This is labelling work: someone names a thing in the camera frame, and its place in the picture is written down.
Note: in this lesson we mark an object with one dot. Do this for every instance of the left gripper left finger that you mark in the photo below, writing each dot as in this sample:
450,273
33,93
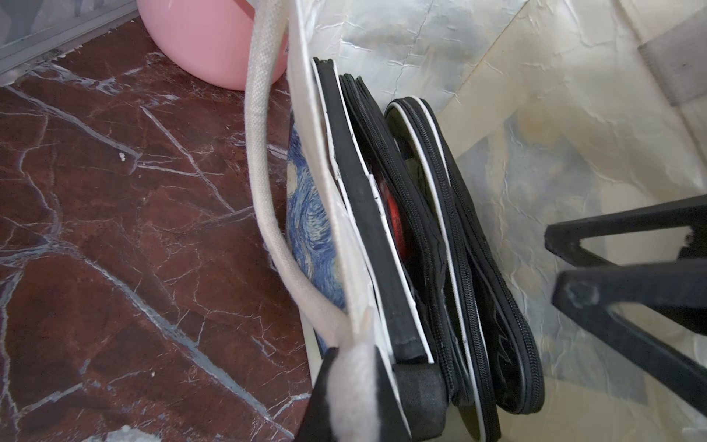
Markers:
412,406

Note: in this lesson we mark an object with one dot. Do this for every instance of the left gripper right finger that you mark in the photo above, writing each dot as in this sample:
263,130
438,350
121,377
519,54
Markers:
676,290

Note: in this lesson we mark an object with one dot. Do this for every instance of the cream canvas tote bag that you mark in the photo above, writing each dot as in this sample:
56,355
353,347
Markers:
553,111

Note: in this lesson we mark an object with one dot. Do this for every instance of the black paddle case white trim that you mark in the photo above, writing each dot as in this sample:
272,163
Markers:
404,337

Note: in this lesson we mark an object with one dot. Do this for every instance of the black zippered paddle case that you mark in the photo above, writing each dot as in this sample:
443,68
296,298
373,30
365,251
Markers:
485,349

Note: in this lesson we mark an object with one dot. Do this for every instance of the pink bucket with lid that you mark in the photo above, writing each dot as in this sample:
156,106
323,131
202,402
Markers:
209,39

